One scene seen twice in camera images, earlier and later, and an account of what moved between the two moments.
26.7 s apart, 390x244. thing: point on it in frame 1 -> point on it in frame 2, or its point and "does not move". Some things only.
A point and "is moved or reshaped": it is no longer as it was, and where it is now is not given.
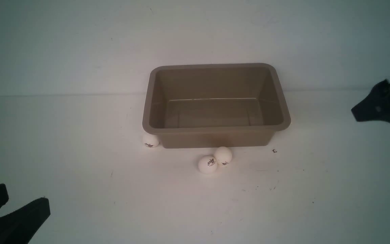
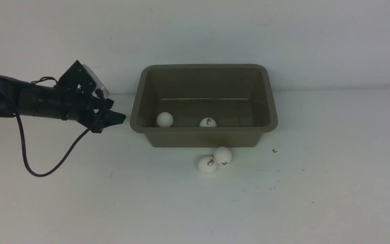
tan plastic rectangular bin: (215, 105) is moved or reshaped
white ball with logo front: (207, 164) does not move
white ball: (150, 140) -> (208, 122)
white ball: (223, 155) does not move
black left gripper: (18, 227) -> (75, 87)
